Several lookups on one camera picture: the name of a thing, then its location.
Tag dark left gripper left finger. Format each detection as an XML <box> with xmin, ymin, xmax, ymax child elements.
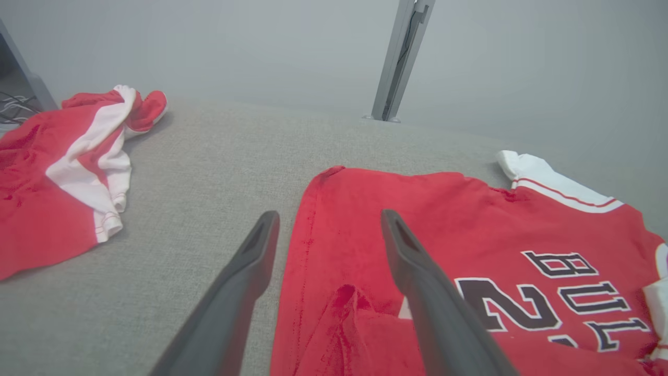
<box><xmin>149</xmin><ymin>210</ymin><xmax>281</xmax><ymax>376</ymax></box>

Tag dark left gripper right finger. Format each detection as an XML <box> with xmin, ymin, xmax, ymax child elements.
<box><xmin>380</xmin><ymin>209</ymin><xmax>520</xmax><ymax>376</ymax></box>

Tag red white Bulls jersey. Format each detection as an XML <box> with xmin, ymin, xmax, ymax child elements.
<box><xmin>270</xmin><ymin>150</ymin><xmax>668</xmax><ymax>376</ymax></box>

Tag red shorts with white stripe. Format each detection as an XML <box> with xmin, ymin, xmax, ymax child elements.
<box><xmin>0</xmin><ymin>85</ymin><xmax>169</xmax><ymax>281</ymax></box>

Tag grey fabric sofa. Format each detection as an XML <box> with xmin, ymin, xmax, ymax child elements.
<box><xmin>0</xmin><ymin>97</ymin><xmax>668</xmax><ymax>376</ymax></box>

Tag grey metal upright post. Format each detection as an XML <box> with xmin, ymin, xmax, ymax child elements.
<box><xmin>364</xmin><ymin>0</ymin><xmax>436</xmax><ymax>123</ymax></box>

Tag white cable bundle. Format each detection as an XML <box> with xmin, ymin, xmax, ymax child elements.
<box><xmin>0</xmin><ymin>91</ymin><xmax>43</xmax><ymax>126</ymax></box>

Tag grey metal stand frame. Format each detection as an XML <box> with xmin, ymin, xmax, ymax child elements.
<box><xmin>0</xmin><ymin>21</ymin><xmax>59</xmax><ymax>114</ymax></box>

